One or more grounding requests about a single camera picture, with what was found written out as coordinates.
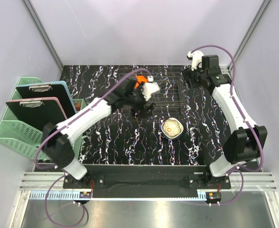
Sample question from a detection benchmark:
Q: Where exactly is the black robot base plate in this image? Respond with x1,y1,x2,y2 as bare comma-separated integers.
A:
64,171,231,190

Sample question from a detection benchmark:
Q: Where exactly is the black marble pattern mat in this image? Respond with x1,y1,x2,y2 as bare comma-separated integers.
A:
58,65,247,166

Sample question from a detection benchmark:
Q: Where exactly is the grey wire dish rack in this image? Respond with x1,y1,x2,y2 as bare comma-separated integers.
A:
117,68,186,112

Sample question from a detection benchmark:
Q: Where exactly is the orange bowl white inside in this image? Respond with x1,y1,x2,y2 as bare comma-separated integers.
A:
134,75,148,89

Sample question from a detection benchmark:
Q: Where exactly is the pink edged black clipboard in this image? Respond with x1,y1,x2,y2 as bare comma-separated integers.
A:
6,97,67,131

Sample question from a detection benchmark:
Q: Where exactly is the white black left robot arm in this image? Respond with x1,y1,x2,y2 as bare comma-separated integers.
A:
39,75,160,188

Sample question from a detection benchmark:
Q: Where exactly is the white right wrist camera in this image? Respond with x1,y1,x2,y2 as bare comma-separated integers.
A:
187,50,204,71

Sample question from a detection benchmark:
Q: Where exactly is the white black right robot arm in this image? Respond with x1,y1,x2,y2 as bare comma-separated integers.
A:
183,51,268,188

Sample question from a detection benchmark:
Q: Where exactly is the red patterned bowl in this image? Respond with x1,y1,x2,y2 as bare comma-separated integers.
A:
74,102,82,112

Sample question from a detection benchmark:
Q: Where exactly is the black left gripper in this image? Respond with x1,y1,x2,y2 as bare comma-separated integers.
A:
125,82,156,119

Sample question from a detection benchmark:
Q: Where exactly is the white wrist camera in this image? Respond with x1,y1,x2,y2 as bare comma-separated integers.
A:
187,50,204,71
140,76,160,102

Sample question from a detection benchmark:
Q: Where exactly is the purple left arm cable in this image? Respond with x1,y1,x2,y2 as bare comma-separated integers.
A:
34,68,154,226

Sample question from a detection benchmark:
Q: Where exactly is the yellow floral scalloped bowl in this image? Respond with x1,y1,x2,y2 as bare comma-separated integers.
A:
161,117,184,140

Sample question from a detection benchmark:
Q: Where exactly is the blue edged black clipboard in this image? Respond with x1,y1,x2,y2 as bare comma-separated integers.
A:
16,81,76,117

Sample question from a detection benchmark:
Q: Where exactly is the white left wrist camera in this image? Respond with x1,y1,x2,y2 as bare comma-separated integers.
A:
140,76,160,102

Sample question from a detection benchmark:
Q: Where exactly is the aluminium frame rail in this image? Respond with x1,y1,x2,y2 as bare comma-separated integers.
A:
19,172,277,201

